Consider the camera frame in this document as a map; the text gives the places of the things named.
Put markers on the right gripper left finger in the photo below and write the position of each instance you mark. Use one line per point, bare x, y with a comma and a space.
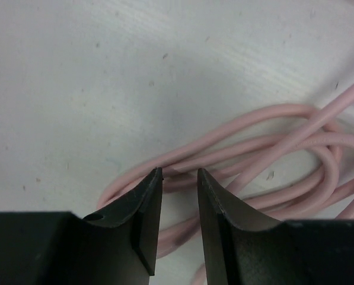
115, 245

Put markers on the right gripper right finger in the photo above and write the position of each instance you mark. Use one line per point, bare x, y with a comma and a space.
244, 246

